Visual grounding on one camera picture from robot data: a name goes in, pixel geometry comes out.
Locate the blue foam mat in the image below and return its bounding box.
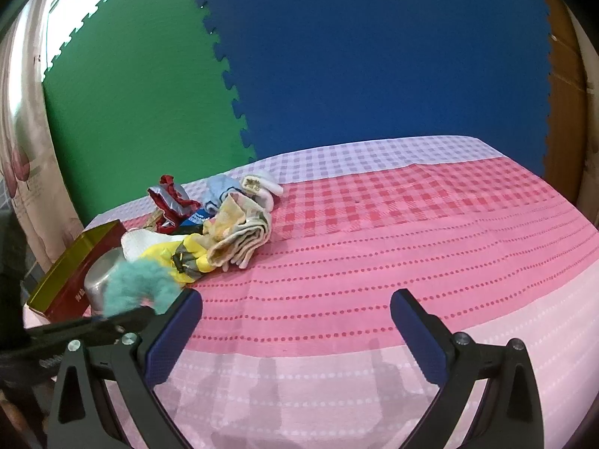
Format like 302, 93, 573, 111
196, 0, 550, 173

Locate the white sock pair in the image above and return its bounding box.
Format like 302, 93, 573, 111
241, 171, 284, 212

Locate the blue black sachet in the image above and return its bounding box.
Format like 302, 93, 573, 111
178, 209, 211, 234

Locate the green foam mat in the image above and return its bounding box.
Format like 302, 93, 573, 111
43, 0, 255, 223

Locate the wooden door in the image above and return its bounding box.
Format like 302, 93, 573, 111
543, 0, 588, 203

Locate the teal fluffy sock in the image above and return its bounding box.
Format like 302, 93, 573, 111
103, 259, 182, 317

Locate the cream white cloth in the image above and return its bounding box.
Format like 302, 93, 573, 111
121, 229, 185, 262

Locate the pink checkered tablecloth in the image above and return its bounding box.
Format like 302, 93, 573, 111
156, 137, 598, 448

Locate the red gold tin box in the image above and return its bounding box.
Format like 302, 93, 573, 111
27, 220, 126, 322

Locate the cotton swab bag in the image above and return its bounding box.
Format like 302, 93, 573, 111
142, 209, 164, 231

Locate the yellow grey sock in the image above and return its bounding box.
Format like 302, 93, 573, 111
141, 233, 215, 285

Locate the steel bowl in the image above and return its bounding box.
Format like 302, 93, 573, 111
84, 246, 125, 315

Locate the floral curtain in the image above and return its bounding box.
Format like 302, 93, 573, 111
1, 0, 83, 271

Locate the red silver snack wrapper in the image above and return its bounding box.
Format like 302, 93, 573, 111
147, 174, 201, 234

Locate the light blue fluffy sock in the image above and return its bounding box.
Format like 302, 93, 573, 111
201, 174, 243, 216

